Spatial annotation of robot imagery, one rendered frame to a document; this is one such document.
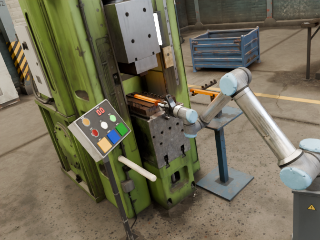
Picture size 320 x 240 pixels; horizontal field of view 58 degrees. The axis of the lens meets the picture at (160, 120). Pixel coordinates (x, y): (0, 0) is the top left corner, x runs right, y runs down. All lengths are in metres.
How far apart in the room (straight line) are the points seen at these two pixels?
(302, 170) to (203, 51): 4.68
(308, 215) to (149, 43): 1.55
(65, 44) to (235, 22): 8.59
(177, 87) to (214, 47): 3.43
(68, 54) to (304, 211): 1.99
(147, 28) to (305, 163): 1.35
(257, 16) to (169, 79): 7.79
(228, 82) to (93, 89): 0.98
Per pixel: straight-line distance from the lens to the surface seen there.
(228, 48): 5.82
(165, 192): 2.59
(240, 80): 1.67
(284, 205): 2.72
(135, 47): 2.12
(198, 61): 6.23
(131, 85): 2.71
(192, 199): 2.79
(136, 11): 2.13
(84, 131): 1.78
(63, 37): 2.43
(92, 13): 2.12
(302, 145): 1.83
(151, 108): 2.28
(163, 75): 2.50
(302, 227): 2.14
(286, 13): 9.74
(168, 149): 2.42
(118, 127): 1.94
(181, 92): 2.66
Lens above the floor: 1.83
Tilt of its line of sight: 25 degrees down
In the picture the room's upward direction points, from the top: 12 degrees counter-clockwise
